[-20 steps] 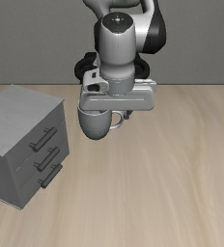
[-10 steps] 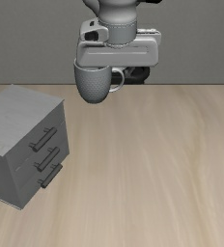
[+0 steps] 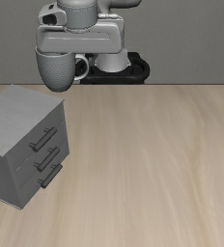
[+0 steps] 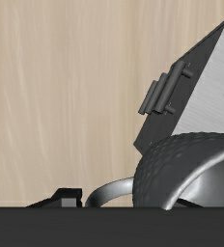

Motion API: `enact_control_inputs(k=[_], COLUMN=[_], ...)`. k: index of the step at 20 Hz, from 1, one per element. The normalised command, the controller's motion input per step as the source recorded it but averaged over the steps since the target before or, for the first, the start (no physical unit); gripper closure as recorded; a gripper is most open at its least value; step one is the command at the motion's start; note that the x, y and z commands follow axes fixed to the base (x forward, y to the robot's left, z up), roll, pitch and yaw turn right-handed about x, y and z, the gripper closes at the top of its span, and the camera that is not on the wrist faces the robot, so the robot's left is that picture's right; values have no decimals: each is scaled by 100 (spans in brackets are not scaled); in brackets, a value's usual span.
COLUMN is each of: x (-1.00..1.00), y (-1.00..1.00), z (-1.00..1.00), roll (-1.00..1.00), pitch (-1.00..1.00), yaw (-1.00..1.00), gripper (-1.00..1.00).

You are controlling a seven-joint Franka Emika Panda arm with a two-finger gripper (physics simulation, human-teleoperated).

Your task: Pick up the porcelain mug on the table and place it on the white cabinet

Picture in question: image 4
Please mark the cabinet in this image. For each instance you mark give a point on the cabinet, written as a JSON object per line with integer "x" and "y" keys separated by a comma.
{"x": 194, "y": 93}

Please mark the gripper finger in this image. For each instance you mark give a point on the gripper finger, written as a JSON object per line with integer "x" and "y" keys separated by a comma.
{"x": 67, "y": 197}

